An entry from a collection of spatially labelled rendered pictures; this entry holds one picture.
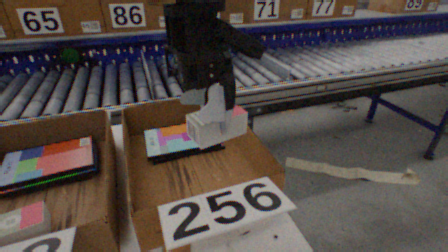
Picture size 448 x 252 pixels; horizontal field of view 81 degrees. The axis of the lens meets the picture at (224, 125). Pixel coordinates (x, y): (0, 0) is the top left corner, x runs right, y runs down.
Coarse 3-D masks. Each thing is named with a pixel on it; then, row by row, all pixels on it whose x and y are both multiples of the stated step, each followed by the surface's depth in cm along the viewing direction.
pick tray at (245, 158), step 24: (144, 120) 74; (168, 120) 77; (144, 144) 72; (240, 144) 69; (144, 168) 63; (168, 168) 63; (192, 168) 63; (216, 168) 63; (240, 168) 63; (264, 168) 57; (144, 192) 56; (168, 192) 56; (192, 192) 56; (144, 216) 41; (144, 240) 44
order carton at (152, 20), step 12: (108, 0) 126; (120, 0) 127; (132, 0) 129; (144, 0) 131; (156, 0) 132; (168, 0) 134; (108, 12) 128; (144, 12) 133; (156, 12) 135; (108, 24) 131; (156, 24) 138
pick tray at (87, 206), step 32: (0, 128) 62; (32, 128) 65; (64, 128) 68; (96, 128) 71; (0, 160) 66; (32, 192) 56; (64, 192) 56; (96, 192) 56; (64, 224) 49; (96, 224) 39
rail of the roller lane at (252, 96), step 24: (360, 72) 126; (384, 72) 128; (408, 72) 134; (432, 72) 140; (240, 96) 107; (264, 96) 111; (288, 96) 116; (312, 96) 120; (24, 120) 86; (120, 120) 94
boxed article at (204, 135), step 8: (192, 112) 48; (240, 112) 48; (192, 120) 45; (232, 120) 47; (240, 120) 48; (192, 128) 46; (200, 128) 43; (208, 128) 44; (216, 128) 45; (232, 128) 47; (240, 128) 49; (192, 136) 47; (200, 136) 44; (208, 136) 45; (216, 136) 46; (224, 136) 47; (232, 136) 48; (200, 144) 45; (208, 144) 46
